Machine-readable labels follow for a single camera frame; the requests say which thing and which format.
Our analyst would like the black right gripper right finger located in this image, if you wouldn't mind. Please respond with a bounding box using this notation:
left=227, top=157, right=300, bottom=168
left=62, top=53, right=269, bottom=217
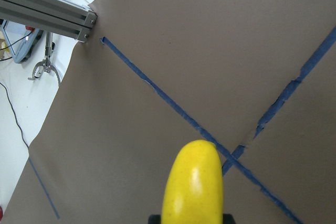
left=223, top=214, right=235, bottom=224

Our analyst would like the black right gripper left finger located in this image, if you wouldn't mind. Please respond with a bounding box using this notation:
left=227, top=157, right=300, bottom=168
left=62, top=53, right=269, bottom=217
left=148, top=215, right=161, bottom=224

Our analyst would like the metal reacher grabber tool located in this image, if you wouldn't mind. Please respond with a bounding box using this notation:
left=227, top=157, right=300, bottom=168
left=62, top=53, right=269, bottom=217
left=28, top=31, right=61, bottom=85

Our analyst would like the blue teach pendant tablet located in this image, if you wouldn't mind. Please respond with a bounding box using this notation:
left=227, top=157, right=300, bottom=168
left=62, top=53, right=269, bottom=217
left=1, top=20, right=43, bottom=63

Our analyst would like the thin black cable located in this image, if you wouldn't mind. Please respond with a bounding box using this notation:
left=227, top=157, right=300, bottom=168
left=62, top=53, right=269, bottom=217
left=0, top=81, right=30, bottom=148

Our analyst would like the aluminium frame post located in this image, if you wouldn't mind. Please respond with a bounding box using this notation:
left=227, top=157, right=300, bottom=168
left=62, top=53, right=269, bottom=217
left=1, top=0, right=98, bottom=42

